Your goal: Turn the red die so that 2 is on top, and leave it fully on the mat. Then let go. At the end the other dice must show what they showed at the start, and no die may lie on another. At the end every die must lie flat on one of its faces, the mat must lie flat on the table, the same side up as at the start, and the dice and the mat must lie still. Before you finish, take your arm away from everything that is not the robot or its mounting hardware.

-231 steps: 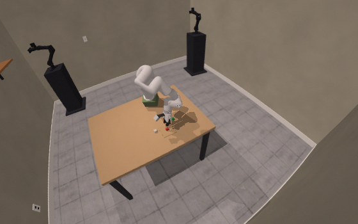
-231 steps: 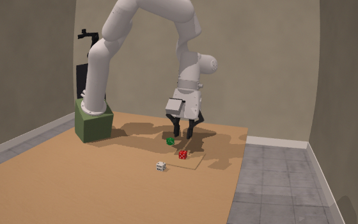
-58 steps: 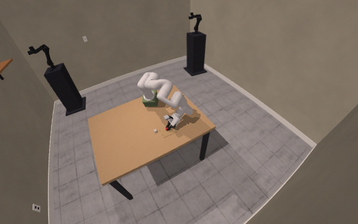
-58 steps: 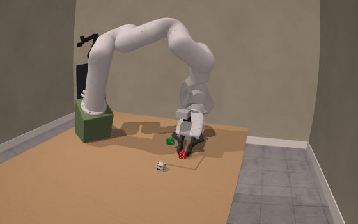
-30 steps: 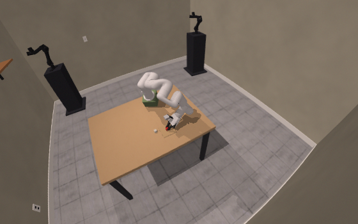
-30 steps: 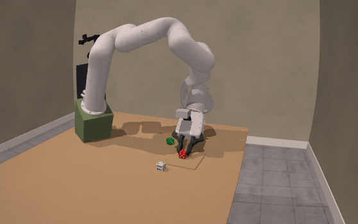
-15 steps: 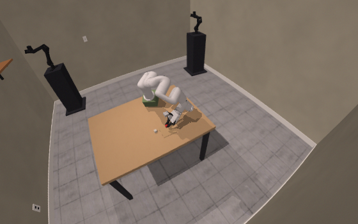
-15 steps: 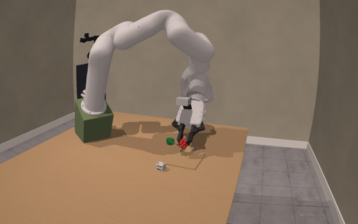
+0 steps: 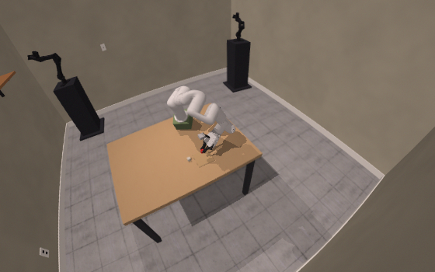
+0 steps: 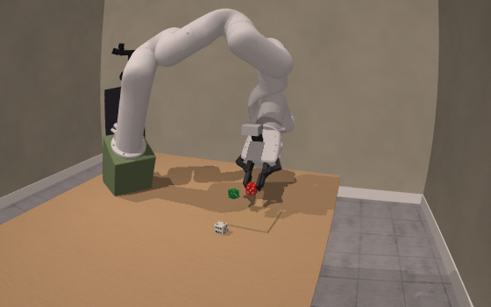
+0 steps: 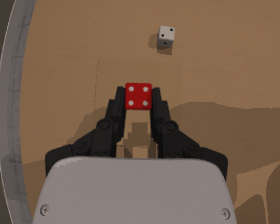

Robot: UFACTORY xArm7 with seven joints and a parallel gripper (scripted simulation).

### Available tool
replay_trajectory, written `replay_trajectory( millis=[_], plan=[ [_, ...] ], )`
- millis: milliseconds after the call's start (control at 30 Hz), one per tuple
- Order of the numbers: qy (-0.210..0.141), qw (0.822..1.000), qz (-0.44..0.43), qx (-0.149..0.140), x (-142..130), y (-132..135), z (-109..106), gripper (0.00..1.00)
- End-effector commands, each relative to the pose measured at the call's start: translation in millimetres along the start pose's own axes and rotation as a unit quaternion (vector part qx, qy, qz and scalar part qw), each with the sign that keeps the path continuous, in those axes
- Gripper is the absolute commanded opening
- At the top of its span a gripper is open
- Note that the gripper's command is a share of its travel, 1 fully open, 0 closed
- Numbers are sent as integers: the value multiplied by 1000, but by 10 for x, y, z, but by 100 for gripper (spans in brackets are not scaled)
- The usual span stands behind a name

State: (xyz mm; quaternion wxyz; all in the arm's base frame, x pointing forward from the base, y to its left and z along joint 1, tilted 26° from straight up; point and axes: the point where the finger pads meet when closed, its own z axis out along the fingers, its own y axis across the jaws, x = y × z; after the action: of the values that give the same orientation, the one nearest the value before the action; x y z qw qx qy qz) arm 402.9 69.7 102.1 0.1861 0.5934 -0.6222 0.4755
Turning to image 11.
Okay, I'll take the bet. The red die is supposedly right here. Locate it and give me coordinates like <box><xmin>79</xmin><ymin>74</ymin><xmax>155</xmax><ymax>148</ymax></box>
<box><xmin>125</xmin><ymin>83</ymin><xmax>152</xmax><ymax>110</ymax></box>

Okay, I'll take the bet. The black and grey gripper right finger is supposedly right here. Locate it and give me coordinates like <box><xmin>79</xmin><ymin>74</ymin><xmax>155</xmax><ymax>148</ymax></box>
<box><xmin>150</xmin><ymin>87</ymin><xmax>228</xmax><ymax>181</ymax></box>

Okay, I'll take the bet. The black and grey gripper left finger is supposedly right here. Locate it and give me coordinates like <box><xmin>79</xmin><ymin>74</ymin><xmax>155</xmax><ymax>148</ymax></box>
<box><xmin>45</xmin><ymin>86</ymin><xmax>126</xmax><ymax>177</ymax></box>

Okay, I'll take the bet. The grey die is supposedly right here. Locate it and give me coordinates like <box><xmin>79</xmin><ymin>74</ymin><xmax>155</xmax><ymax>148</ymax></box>
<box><xmin>157</xmin><ymin>26</ymin><xmax>175</xmax><ymax>47</ymax></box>

